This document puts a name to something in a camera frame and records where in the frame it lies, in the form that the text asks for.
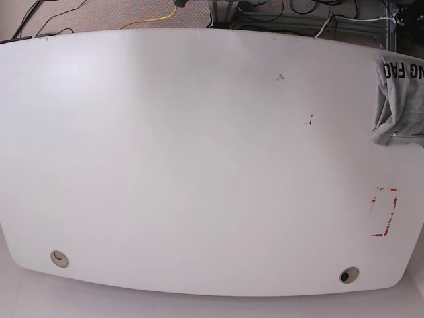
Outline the left table grommet hole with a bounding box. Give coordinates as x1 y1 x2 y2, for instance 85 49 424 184
50 250 69 268

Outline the table grommet hole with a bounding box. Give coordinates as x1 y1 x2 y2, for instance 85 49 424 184
50 250 69 268
339 267 360 284

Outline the aluminium frame stand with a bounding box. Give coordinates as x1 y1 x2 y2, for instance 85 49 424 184
208 0 397 52

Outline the white cable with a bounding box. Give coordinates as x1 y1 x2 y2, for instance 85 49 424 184
313 15 395 39

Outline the grey t-shirt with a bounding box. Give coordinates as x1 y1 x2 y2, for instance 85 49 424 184
372 56 423 146

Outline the red tape rectangle marking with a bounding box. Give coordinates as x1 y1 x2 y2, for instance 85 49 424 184
369 187 399 237

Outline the black floor cable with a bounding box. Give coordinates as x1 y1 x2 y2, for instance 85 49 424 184
11 0 90 39

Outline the yellow cable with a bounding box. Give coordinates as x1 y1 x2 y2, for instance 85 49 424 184
119 3 180 30

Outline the right table grommet hole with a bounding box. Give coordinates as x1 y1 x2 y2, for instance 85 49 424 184
339 267 360 284

